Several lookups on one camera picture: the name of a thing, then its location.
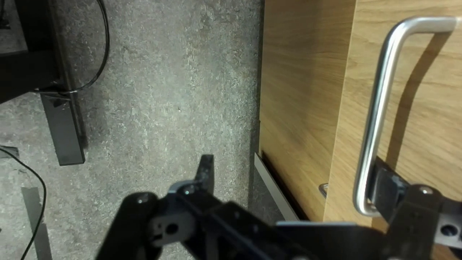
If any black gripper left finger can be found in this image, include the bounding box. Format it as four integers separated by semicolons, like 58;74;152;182
94;153;292;260

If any grey metal floor bar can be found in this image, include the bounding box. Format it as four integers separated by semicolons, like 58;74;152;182
21;186;55;260

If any silver drawer handle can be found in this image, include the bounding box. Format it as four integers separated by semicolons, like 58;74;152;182
353;16;459;218

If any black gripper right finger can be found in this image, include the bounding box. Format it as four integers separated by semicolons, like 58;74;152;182
367;156;462;260

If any wooden front white drawer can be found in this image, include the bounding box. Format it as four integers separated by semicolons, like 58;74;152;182
321;0;462;260

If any thin black floor cable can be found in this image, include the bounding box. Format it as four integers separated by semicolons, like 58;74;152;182
0;146;49;260

